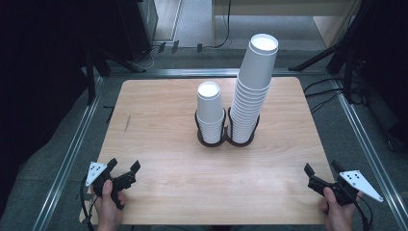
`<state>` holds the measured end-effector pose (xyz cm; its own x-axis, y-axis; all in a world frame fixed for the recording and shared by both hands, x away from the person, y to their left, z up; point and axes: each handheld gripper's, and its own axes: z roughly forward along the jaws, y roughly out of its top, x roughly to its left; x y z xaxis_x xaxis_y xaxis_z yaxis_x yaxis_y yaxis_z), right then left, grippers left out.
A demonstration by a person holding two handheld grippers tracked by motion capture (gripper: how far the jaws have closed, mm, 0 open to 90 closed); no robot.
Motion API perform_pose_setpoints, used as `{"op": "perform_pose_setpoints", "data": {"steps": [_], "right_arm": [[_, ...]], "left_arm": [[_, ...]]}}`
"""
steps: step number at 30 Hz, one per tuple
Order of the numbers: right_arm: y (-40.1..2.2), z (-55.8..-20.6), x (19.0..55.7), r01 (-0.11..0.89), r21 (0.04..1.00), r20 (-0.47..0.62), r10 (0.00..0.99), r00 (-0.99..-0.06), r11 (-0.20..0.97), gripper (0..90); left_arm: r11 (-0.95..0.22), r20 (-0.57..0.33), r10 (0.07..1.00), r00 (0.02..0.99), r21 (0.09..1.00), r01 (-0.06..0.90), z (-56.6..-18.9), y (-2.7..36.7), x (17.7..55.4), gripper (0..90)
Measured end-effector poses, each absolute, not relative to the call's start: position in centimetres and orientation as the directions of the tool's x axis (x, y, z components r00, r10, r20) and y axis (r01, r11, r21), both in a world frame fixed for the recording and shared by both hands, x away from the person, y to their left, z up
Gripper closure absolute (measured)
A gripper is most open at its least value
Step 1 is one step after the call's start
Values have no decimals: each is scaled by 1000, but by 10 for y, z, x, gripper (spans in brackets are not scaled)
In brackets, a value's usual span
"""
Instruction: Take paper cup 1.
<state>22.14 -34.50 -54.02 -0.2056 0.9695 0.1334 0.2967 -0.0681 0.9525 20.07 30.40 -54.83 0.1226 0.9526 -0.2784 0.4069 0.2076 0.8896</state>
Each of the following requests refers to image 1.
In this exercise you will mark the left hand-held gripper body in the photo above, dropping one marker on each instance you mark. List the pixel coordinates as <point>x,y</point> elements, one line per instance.
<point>124,181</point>

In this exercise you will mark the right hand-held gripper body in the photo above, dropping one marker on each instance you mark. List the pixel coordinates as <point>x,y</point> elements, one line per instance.
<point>356,181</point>

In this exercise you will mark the short stack of paper cups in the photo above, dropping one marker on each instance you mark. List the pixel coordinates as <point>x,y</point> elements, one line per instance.
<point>210,106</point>

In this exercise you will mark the tall stack of paper cups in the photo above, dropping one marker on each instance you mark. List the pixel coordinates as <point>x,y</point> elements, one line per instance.
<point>255,70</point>

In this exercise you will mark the person's left hand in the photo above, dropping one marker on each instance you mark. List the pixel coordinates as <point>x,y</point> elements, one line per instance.
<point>109,211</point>

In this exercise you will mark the person's right hand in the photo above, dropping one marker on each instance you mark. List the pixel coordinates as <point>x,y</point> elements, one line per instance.
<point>340,218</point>

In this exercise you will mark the black tripod stand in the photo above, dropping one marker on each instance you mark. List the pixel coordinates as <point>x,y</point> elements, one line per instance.
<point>349,83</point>

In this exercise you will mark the black metal stand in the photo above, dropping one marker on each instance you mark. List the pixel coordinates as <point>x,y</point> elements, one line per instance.
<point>90,83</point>

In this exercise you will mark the dark curtain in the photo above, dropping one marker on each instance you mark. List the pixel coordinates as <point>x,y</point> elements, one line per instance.
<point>32,80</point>

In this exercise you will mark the black tape strip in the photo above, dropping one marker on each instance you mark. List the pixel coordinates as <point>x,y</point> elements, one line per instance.
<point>174,46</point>
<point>199,48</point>
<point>161,47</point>

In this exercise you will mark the light wooden shelf unit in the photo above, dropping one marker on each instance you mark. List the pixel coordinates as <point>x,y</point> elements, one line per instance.
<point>330,29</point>

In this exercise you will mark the black cabinet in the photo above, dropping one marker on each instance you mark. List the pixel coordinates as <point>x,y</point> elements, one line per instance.
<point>134,25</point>

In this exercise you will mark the light wooden board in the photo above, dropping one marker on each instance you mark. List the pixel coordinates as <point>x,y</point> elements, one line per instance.
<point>166,19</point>

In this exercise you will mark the aluminium frame rail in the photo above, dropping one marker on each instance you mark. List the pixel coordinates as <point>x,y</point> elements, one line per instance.
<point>192,72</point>
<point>69,160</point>
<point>369,150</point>

